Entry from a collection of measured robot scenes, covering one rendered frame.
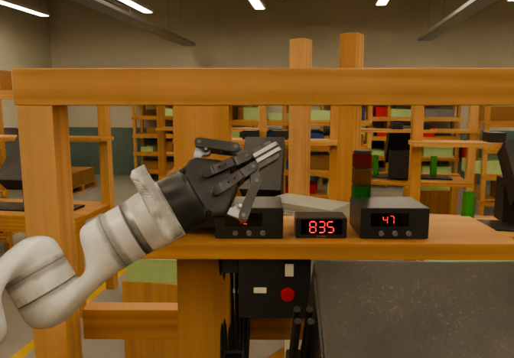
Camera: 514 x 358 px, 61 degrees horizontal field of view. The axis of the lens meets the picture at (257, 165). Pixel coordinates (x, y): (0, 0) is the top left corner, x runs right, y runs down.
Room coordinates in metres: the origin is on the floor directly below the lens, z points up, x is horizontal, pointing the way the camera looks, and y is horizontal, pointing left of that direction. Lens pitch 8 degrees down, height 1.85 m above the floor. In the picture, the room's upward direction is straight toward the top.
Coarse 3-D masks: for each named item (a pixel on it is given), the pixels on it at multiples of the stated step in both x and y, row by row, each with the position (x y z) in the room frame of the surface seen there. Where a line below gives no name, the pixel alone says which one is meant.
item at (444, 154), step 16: (384, 112) 9.82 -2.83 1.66; (400, 112) 9.77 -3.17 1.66; (432, 112) 9.68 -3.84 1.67; (448, 112) 9.62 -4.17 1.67; (320, 128) 9.98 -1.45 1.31; (384, 128) 10.19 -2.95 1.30; (432, 128) 9.65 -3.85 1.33; (384, 144) 10.18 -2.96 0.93; (384, 160) 9.72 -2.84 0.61; (448, 160) 9.51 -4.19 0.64; (320, 176) 9.94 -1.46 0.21
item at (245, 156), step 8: (248, 152) 0.56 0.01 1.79; (224, 160) 0.55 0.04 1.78; (232, 160) 0.55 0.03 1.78; (240, 160) 0.56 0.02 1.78; (248, 160) 0.56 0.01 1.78; (208, 168) 0.54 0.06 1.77; (216, 168) 0.55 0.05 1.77; (224, 168) 0.55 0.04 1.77; (232, 168) 0.56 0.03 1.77; (240, 168) 0.58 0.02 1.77; (208, 176) 0.54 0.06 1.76
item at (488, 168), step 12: (480, 108) 7.50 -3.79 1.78; (492, 108) 7.24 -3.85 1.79; (504, 108) 7.22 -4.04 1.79; (480, 120) 7.47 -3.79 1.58; (492, 120) 7.24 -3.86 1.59; (504, 120) 7.22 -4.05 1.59; (480, 168) 7.25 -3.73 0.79; (492, 168) 7.21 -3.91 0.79; (480, 180) 7.23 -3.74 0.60; (492, 180) 7.13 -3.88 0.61; (480, 192) 7.20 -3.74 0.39; (492, 192) 7.47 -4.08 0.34; (480, 204) 7.16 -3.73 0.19; (492, 204) 7.13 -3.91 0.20
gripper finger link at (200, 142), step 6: (198, 138) 0.57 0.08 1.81; (204, 138) 0.57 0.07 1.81; (198, 144) 0.56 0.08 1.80; (204, 144) 0.56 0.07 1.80; (210, 144) 0.56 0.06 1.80; (216, 144) 0.56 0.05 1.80; (222, 144) 0.56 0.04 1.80; (228, 144) 0.57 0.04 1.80; (234, 144) 0.57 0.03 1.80; (216, 150) 0.57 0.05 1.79; (222, 150) 0.57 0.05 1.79; (228, 150) 0.56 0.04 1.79; (234, 150) 0.56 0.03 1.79
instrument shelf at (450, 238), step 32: (288, 224) 1.12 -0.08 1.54; (448, 224) 1.12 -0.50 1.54; (480, 224) 1.12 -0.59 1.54; (160, 256) 0.97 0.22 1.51; (192, 256) 0.97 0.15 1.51; (224, 256) 0.97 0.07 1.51; (256, 256) 0.96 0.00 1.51; (288, 256) 0.96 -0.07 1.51; (320, 256) 0.96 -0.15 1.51; (352, 256) 0.96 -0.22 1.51; (384, 256) 0.96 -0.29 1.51; (416, 256) 0.96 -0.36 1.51; (448, 256) 0.96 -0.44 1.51; (480, 256) 0.96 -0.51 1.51; (512, 256) 0.96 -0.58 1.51
